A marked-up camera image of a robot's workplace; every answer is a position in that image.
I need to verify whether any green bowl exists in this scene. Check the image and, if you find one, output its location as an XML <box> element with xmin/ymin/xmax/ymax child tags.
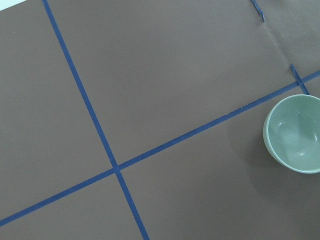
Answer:
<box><xmin>262</xmin><ymin>94</ymin><xmax>320</xmax><ymax>174</ymax></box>

